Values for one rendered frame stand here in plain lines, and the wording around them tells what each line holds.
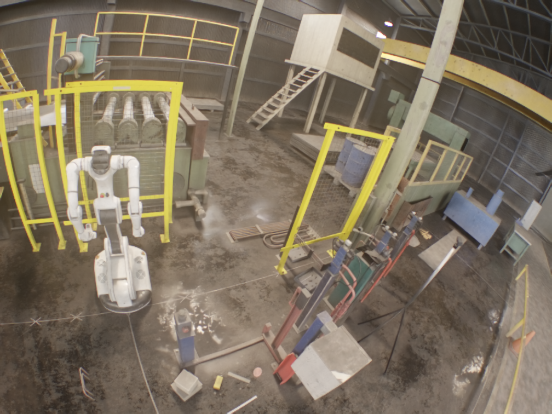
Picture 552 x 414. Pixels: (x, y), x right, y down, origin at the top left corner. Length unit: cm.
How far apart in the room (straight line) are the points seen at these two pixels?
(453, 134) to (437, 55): 822
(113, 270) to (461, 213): 752
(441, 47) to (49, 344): 505
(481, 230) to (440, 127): 555
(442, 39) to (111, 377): 471
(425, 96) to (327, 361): 283
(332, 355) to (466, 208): 644
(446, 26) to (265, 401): 426
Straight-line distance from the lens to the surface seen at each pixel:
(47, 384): 258
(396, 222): 505
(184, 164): 362
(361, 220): 344
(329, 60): 976
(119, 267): 234
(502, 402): 435
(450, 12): 349
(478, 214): 739
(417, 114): 316
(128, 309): 244
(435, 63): 324
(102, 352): 246
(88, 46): 305
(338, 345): 153
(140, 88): 238
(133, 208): 177
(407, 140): 317
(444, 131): 1141
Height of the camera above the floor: 218
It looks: 31 degrees down
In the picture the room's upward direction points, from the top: 17 degrees clockwise
